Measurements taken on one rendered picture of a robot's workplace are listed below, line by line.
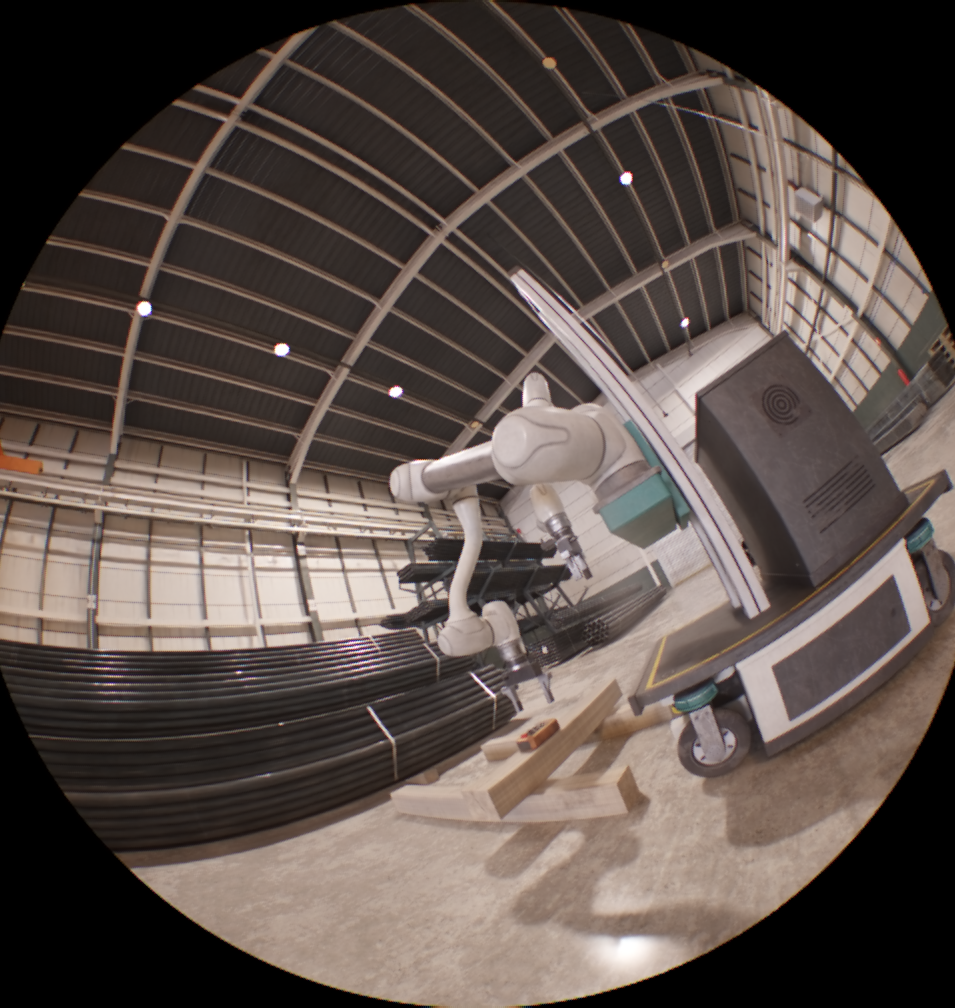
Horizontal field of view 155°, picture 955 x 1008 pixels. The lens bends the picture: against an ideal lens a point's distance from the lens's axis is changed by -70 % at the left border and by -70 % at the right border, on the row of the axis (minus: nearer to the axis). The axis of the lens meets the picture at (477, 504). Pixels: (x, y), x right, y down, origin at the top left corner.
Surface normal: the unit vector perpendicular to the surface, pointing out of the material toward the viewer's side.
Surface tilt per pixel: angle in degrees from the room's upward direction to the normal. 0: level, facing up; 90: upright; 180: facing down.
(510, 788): 90
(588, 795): 90
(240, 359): 171
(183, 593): 90
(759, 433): 90
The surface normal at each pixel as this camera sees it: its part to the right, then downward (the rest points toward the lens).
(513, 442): -0.76, 0.05
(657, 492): -0.55, -0.18
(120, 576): 0.69, -0.54
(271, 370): 0.47, 0.73
